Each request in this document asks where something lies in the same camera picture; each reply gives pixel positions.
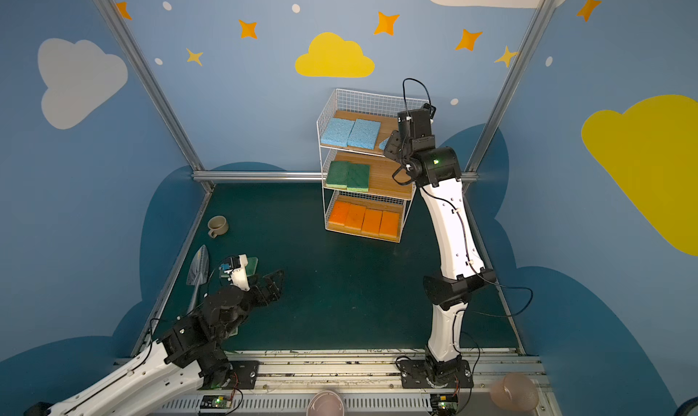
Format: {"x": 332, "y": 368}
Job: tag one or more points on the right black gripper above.
{"x": 398, "y": 147}

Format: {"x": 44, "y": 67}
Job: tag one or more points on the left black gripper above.
{"x": 264, "y": 290}

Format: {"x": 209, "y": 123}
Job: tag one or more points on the green sponge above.
{"x": 358, "y": 178}
{"x": 251, "y": 267}

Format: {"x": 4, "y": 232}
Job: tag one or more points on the white wire wooden shelf rack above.
{"x": 388, "y": 188}

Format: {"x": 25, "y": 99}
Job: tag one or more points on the orange sponge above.
{"x": 390, "y": 225}
{"x": 355, "y": 218}
{"x": 339, "y": 213}
{"x": 372, "y": 222}

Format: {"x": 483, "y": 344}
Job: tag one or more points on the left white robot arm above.
{"x": 186, "y": 357}

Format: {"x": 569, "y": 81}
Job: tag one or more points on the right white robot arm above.
{"x": 436, "y": 173}

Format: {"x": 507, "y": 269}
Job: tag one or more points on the grey metal garden trowel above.
{"x": 198, "y": 274}

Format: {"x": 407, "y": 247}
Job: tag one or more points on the beige ceramic mug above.
{"x": 217, "y": 226}

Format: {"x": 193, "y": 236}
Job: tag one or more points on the left green circuit board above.
{"x": 215, "y": 402}

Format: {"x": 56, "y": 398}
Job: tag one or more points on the green circuit board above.
{"x": 443, "y": 404}
{"x": 215, "y": 402}

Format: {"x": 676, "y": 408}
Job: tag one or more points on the pink round object front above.
{"x": 326, "y": 403}

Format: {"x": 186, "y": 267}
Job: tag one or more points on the right green circuit board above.
{"x": 443, "y": 404}

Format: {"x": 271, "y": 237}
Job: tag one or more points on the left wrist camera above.
{"x": 233, "y": 268}

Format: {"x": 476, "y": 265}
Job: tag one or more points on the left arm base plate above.
{"x": 241, "y": 375}

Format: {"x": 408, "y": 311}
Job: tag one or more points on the aluminium front rail frame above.
{"x": 374, "y": 371}

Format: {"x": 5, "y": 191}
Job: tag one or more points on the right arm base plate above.
{"x": 431, "y": 374}

